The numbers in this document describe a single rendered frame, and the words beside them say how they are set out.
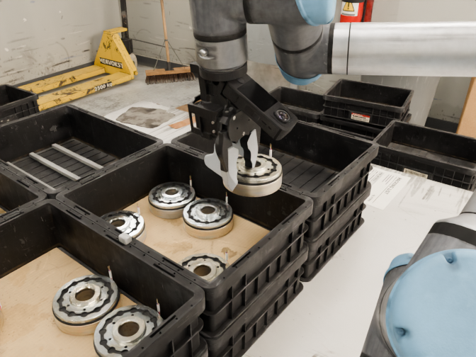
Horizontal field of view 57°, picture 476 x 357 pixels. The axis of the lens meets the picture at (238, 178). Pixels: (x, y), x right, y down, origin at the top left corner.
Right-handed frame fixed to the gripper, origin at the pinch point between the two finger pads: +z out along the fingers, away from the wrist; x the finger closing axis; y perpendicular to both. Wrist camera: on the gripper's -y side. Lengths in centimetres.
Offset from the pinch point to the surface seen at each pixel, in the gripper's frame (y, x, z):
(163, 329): -7.6, 27.5, 3.9
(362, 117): 37, -141, 64
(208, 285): -7.1, 18.2, 5.0
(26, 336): 14.9, 36.9, 12.9
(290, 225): -8.5, -1.6, 7.9
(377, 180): -3, -60, 37
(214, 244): 6.4, 2.6, 16.8
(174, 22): 280, -255, 79
